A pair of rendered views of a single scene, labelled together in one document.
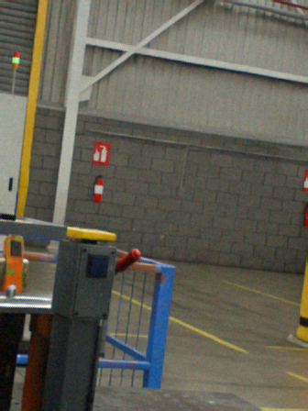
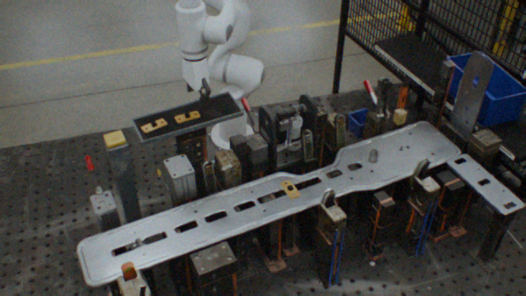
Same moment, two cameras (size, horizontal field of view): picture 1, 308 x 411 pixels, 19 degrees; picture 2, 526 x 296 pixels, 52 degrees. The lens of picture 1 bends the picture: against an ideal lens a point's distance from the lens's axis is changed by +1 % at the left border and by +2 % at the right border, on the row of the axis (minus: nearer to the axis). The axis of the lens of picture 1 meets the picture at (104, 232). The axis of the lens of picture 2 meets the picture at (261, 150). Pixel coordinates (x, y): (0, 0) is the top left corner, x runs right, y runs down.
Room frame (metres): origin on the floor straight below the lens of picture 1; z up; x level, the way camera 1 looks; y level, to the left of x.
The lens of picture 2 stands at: (2.73, 0.62, 2.32)
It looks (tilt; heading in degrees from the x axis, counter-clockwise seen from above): 42 degrees down; 185
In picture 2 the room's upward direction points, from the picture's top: straight up
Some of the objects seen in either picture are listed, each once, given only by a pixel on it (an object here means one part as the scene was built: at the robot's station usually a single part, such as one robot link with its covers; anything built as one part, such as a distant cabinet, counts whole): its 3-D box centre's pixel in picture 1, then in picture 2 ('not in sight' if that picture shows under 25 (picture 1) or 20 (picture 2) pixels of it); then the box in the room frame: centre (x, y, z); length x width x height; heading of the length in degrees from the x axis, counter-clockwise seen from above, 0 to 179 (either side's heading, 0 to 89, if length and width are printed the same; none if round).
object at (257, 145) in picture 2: not in sight; (256, 178); (1.29, 0.49, 0.89); 0.13 x 0.11 x 0.38; 31
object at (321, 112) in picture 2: not in sight; (313, 151); (1.14, 0.70, 0.91); 0.07 x 0.05 x 0.42; 31
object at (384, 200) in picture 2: not in sight; (379, 227); (1.45, 0.94, 0.84); 0.11 x 0.08 x 0.29; 31
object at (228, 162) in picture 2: not in sight; (229, 196); (1.39, 0.40, 0.89); 0.13 x 0.11 x 0.38; 31
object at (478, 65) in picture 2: not in sight; (469, 95); (1.08, 1.25, 1.17); 0.12 x 0.01 x 0.34; 31
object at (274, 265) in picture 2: not in sight; (269, 228); (1.48, 0.55, 0.84); 0.17 x 0.06 x 0.29; 31
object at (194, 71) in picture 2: not in sight; (196, 67); (1.36, 0.31, 1.42); 0.10 x 0.07 x 0.11; 36
